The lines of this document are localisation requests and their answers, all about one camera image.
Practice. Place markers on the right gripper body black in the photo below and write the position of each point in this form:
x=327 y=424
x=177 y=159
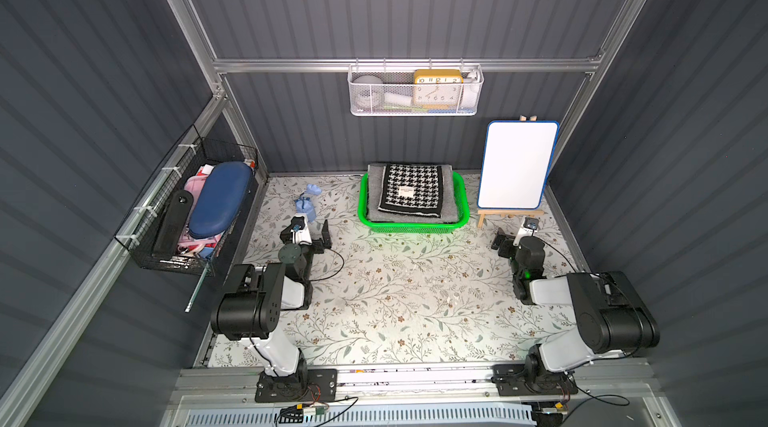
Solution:
x=506 y=244

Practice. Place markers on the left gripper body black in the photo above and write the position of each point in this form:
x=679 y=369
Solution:
x=315 y=242

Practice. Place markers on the grey felt scarf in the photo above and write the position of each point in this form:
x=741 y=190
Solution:
x=449 y=213

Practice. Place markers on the black white houndstooth scarf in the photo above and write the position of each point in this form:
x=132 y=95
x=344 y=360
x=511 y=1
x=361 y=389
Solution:
x=412 y=189

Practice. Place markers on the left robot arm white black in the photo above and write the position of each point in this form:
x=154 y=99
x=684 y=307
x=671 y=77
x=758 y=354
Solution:
x=253 y=298

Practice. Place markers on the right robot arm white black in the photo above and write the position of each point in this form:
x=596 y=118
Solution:
x=611 y=320

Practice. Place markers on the green plastic basket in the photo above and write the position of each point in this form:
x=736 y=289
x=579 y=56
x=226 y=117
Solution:
x=462 y=205

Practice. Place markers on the pink item in basket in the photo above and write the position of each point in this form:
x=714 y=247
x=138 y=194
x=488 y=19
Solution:
x=188 y=245

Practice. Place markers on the black remote in basket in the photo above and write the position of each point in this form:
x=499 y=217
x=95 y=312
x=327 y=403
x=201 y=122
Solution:
x=172 y=224

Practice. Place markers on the light blue spray bottle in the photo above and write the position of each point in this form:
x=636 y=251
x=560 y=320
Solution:
x=304 y=202

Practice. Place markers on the blue oval case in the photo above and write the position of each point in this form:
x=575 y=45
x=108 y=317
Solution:
x=220 y=199

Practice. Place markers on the white tape roll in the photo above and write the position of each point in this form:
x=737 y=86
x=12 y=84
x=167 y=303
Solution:
x=367 y=92

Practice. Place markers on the yellow alarm clock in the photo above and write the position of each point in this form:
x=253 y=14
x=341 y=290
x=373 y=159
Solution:
x=437 y=88

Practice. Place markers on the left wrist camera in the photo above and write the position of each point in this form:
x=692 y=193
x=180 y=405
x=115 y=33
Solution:
x=299 y=230

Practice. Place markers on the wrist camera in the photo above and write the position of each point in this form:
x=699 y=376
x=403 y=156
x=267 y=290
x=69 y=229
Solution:
x=529 y=227
x=299 y=230

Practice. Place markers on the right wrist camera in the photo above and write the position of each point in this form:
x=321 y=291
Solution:
x=529 y=227

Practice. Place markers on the white board blue frame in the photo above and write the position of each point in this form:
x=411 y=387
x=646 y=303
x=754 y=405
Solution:
x=516 y=162

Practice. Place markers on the black wire side basket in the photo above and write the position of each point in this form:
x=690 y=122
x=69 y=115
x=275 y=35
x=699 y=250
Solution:
x=139 y=232

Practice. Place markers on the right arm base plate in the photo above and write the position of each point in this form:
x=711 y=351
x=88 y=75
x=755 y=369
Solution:
x=515 y=379

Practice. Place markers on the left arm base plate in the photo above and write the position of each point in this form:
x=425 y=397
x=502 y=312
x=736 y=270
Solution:
x=302 y=387

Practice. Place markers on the aluminium front rail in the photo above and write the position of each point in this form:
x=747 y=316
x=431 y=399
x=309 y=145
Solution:
x=410 y=383

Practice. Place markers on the white wire wall basket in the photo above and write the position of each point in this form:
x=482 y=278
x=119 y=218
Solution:
x=398 y=89

